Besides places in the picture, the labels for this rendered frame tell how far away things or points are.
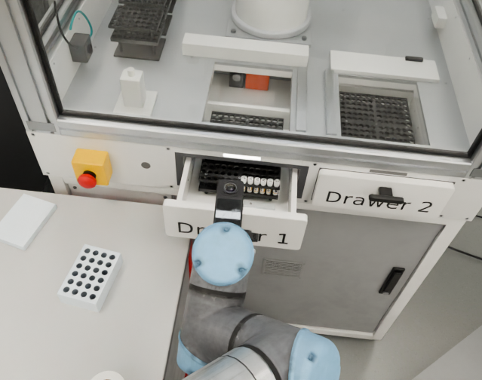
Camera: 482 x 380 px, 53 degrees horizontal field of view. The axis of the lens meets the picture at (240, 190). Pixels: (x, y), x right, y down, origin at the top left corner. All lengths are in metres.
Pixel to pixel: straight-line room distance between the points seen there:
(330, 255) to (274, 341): 0.85
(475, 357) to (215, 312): 1.49
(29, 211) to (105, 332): 0.36
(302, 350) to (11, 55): 0.75
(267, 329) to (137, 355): 0.49
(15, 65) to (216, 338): 0.66
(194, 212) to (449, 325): 1.32
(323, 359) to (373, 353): 1.37
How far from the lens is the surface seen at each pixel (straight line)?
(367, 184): 1.08
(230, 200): 0.80
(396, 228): 1.27
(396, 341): 1.95
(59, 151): 1.16
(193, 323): 0.63
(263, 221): 0.97
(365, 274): 1.46
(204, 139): 1.02
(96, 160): 1.09
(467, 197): 1.18
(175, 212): 0.98
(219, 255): 0.59
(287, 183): 1.14
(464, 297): 2.14
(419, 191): 1.12
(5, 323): 1.10
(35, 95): 1.06
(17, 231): 1.19
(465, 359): 1.98
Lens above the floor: 1.70
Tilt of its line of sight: 51 degrees down
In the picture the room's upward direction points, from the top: 5 degrees clockwise
